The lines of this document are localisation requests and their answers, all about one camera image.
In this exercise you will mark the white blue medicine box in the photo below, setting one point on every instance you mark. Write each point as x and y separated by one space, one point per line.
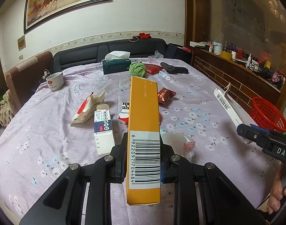
103 130

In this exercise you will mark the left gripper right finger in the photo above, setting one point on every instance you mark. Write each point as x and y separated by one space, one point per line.
203 193

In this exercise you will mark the wooden brick-pattern counter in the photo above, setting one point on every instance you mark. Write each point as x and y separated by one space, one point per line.
245 85

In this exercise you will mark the person right hand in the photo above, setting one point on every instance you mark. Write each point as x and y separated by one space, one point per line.
277 192

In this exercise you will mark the cream red paper bag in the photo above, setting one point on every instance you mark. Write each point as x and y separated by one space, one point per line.
88 107

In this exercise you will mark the black pistol-shaped object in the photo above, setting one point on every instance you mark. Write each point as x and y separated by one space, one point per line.
173 69

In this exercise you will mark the white mug red logo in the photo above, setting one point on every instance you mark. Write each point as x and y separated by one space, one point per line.
55 81

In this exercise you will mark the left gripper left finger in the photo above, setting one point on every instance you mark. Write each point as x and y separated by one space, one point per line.
81 194

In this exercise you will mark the dark red snack wrapper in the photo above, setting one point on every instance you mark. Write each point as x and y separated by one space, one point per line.
164 95

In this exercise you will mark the orange long box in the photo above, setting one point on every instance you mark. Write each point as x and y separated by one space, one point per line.
143 151

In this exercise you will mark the red flat pouch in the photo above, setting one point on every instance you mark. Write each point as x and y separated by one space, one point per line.
153 68

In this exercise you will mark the green crumpled cloth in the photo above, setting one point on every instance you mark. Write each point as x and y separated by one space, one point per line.
137 69

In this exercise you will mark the floral cushion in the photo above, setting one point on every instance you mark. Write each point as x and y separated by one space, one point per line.
7 109

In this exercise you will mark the dark green tissue box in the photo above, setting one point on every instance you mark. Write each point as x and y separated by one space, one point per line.
116 62

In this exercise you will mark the red plastic trash basket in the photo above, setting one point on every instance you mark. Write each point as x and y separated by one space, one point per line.
267 116

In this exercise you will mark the yellow container on counter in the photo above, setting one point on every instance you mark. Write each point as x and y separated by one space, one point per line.
226 55

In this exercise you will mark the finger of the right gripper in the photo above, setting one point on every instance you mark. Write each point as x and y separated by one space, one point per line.
260 130
253 134

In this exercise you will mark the white barcode long box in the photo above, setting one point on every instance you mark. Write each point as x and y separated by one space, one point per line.
235 112

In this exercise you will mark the red white foot-patch box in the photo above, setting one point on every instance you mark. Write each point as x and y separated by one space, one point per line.
124 113

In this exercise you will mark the brown armchair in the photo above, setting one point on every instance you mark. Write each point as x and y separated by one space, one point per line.
23 79

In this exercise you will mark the dark bag beside sofa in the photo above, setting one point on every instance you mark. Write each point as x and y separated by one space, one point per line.
176 52

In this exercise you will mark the red item on sofa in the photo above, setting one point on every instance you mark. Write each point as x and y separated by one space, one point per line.
140 36

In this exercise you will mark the black leather sofa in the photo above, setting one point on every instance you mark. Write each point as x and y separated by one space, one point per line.
95 53

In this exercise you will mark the small wall plaque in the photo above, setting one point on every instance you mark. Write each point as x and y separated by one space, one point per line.
21 43

